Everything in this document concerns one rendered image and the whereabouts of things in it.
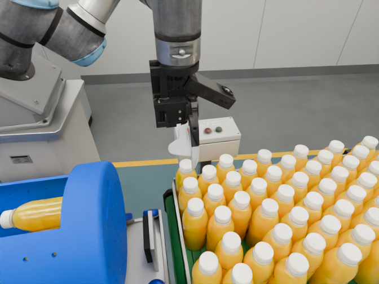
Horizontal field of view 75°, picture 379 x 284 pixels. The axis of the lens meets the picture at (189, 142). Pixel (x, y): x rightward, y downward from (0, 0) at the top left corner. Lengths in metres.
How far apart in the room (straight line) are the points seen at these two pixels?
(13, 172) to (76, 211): 0.55
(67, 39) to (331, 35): 3.37
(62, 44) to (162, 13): 0.46
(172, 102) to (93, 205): 0.23
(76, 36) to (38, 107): 0.22
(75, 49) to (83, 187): 0.44
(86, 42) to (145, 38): 2.42
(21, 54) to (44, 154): 0.29
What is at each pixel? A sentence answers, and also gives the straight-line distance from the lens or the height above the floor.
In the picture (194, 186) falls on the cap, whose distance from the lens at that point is 0.65.
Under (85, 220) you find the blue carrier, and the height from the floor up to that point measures 1.22.
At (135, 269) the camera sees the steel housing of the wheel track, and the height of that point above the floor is 0.93.
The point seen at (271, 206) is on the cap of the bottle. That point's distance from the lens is 0.64.
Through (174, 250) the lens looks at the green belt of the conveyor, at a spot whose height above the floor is 0.89.
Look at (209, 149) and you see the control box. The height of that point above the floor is 1.05.
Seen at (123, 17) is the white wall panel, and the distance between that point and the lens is 3.17.
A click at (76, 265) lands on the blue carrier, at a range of 0.48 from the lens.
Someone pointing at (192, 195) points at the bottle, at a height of 1.05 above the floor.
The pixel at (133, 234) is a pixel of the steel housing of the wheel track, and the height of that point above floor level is 0.93.
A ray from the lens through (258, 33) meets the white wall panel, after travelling 3.37.
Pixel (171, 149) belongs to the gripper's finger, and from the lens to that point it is 0.48.
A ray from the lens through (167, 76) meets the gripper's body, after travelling 0.44.
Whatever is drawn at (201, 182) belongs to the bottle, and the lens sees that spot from 0.70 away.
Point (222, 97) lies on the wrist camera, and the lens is 0.48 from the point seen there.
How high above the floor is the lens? 1.59
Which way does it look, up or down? 41 degrees down
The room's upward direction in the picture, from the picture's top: straight up
